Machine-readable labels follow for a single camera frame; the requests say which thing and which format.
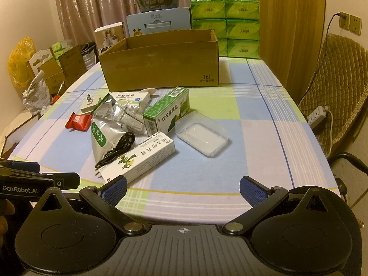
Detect clear plastic container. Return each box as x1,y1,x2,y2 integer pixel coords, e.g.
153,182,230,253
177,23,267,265
175,111,229,157

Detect light blue carton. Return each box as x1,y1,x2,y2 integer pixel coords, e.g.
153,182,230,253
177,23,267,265
126,7,193,37

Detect wall socket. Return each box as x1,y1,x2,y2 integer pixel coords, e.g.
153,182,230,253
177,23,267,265
339,12,350,31

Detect white ointment box bird print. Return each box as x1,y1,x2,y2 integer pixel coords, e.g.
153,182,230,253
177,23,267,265
99,132,176,184

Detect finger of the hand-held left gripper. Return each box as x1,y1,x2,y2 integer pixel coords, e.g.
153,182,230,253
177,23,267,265
0,159,41,175
40,172,81,191

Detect wooden door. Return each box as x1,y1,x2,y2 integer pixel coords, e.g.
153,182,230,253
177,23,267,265
243,0,327,101

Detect silver foil pouch green label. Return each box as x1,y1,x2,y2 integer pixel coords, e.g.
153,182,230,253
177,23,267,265
90,93,144,164

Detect white green-striped medicine box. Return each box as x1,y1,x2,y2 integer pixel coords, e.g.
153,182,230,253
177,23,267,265
111,91,152,107

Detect white stacked containers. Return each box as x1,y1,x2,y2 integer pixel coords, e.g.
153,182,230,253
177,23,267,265
82,43,100,70

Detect black chair frame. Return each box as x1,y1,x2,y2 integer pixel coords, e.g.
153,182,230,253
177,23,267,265
328,152,368,207

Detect brown cardboard carton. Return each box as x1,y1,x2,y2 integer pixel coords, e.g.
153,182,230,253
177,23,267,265
37,44,87,96

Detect pink curtain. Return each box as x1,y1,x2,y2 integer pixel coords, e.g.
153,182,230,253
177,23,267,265
53,0,225,49

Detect yellow plastic bag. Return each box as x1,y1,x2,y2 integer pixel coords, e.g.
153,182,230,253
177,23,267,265
7,37,37,88

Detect green medicine box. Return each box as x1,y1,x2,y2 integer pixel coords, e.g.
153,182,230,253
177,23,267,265
143,87,190,137

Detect charger plug with cable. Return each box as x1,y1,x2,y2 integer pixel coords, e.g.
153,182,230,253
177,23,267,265
299,12,345,104

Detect white box with photo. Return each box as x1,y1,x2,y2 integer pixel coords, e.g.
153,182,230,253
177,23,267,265
95,23,126,56

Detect cardboard box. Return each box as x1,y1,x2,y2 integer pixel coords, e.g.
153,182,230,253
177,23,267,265
98,29,219,92
0,112,41,157

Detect stack of green tissue packs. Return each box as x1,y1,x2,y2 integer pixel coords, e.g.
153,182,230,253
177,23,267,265
190,0,261,60

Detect checked cloth desktop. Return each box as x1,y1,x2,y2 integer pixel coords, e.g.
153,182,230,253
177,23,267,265
0,57,350,225

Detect crumpled clear plastic bag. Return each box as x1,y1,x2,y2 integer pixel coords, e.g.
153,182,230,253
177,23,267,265
22,72,53,113

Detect flat cardboard box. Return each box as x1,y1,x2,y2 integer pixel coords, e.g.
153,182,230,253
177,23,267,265
0,112,41,157

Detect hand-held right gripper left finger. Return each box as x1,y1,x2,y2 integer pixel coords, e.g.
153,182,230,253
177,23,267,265
34,175,150,237

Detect white power strip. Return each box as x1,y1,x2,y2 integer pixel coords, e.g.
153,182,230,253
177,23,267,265
308,106,329,129

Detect red snack packet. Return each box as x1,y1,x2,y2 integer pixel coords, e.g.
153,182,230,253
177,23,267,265
66,113,92,132

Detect white cutout cardboard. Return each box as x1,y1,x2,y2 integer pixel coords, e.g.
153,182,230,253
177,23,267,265
27,49,56,74

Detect silver pill blister packs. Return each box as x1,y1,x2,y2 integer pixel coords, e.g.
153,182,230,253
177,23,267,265
113,106,144,134

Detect white power strip cable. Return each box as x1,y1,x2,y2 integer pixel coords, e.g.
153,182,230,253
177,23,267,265
324,109,338,150

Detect small green tissue packs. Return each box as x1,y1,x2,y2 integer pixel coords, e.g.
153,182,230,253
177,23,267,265
52,41,72,58

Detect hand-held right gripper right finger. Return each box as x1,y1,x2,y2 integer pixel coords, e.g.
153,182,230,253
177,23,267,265
221,175,336,236

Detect black cable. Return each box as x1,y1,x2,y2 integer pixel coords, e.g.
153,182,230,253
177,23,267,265
95,132,135,173

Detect chair with quilted cover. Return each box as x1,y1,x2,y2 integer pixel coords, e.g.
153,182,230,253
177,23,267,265
297,33,368,156

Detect white plug adapter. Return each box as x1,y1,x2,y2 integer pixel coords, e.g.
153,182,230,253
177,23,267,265
80,93,103,114

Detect person's left hand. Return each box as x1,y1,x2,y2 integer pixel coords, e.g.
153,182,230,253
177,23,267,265
0,200,15,245

